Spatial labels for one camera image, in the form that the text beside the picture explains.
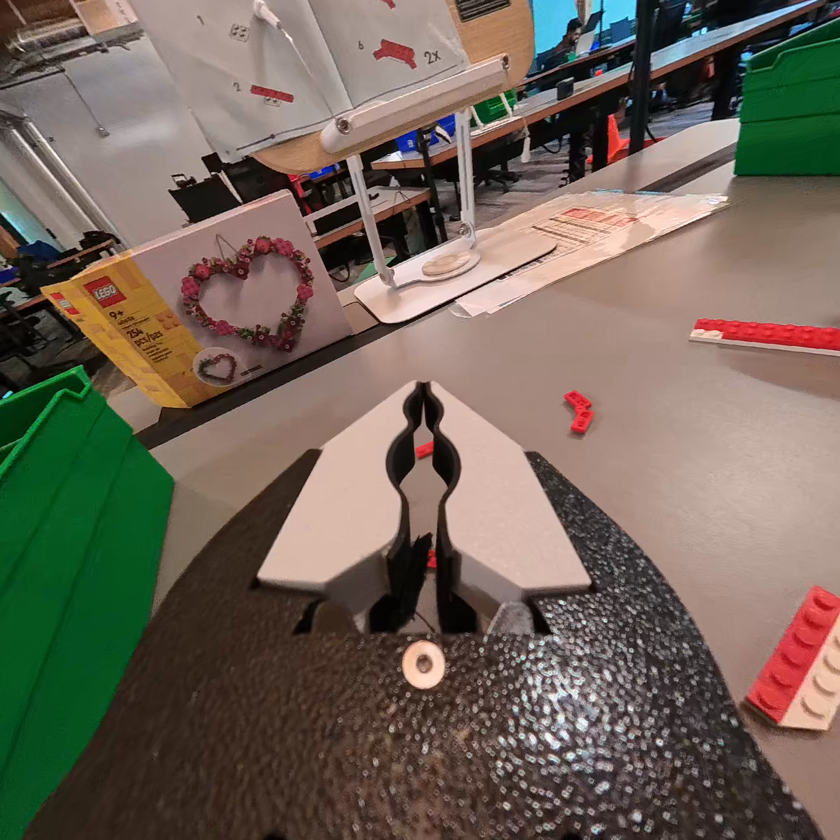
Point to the lego instruction booklet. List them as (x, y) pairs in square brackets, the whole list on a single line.
[(315, 52)]

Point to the lego set box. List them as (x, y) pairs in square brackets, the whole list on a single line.
[(315, 249)]

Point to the long grey table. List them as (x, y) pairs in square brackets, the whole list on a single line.
[(689, 52)]

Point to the stacked green plastic bins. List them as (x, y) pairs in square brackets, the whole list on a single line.
[(794, 131), (65, 558)]

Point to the small square red lego plate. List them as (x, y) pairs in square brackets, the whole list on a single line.
[(424, 449)]

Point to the black office chair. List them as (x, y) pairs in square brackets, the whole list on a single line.
[(197, 193)]

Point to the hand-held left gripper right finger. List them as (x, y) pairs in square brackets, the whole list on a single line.
[(512, 518)]

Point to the blue storage bin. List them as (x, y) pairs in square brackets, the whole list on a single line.
[(426, 134)]

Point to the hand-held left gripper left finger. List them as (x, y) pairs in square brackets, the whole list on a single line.
[(328, 518)]

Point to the angled red lego piece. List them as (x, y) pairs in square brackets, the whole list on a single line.
[(579, 410)]

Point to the black post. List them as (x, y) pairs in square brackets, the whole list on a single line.
[(643, 65)]

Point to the wide red white lego assembly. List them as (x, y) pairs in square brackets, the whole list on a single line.
[(768, 333)]

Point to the small green storage bin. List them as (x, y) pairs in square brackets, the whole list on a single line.
[(495, 108)]

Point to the laminated paper sheet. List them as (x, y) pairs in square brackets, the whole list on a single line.
[(623, 229)]

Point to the narrow red white lego assembly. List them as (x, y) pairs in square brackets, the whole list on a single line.
[(797, 663)]

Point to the white and wooden book stand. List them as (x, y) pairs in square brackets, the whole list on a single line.
[(420, 98)]

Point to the orange cone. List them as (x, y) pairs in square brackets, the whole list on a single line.
[(617, 141)]

